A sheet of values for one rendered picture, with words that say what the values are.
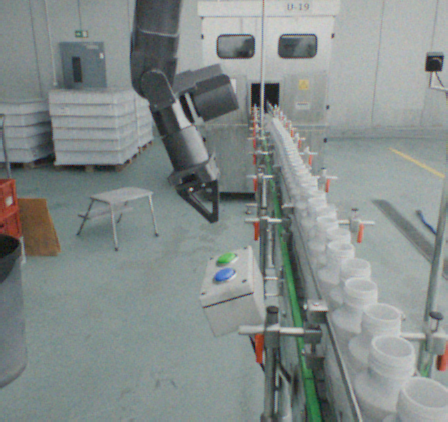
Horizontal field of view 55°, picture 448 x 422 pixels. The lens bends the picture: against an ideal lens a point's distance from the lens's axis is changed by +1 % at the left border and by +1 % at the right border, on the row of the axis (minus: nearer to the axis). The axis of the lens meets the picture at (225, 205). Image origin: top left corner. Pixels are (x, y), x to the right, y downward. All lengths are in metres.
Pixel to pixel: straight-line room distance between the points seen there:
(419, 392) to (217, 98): 0.43
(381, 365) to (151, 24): 0.45
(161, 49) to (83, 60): 10.34
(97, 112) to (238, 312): 6.15
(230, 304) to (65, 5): 10.70
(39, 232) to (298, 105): 2.84
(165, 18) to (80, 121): 6.23
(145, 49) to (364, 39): 10.04
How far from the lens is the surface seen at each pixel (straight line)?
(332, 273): 0.64
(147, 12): 0.57
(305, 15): 4.78
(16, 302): 2.27
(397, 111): 10.80
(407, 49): 10.79
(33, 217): 3.64
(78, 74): 10.96
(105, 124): 6.67
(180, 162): 0.64
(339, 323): 0.54
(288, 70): 4.76
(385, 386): 0.44
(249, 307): 0.63
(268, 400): 0.65
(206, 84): 0.62
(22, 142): 7.30
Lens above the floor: 1.40
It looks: 17 degrees down
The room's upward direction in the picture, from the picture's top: straight up
